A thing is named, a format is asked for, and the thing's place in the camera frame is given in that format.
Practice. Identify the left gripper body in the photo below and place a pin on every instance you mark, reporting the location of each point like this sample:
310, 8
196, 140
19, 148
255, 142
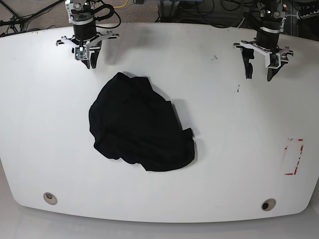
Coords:
266, 43

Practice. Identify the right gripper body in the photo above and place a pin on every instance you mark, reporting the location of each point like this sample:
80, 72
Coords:
86, 36

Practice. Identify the black T-shirt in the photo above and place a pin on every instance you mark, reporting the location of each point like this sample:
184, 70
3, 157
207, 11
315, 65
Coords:
130, 121

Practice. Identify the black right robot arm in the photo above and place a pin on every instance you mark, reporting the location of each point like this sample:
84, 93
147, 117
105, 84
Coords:
88, 13

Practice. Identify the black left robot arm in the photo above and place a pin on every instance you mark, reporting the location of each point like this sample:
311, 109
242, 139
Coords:
268, 25

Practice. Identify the white power strip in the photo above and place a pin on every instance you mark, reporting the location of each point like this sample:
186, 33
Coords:
306, 13

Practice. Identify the black tripod stand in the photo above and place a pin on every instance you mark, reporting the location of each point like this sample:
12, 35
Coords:
19, 24

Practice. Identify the red tape marking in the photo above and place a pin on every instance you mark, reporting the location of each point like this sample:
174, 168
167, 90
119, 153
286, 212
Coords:
292, 156

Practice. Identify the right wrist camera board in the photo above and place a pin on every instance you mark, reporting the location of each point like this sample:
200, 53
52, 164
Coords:
80, 53

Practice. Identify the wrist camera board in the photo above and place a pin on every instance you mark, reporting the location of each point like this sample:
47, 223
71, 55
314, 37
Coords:
274, 61
80, 53

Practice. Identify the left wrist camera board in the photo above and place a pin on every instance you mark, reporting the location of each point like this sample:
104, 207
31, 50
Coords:
274, 61

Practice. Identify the right table cable grommet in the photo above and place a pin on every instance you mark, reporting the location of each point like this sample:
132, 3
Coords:
268, 205

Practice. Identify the table cable grommet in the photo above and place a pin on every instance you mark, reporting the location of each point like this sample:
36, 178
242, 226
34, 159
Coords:
50, 198
268, 205

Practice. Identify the left table cable grommet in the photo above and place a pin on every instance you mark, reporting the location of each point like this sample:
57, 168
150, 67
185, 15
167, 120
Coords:
50, 198

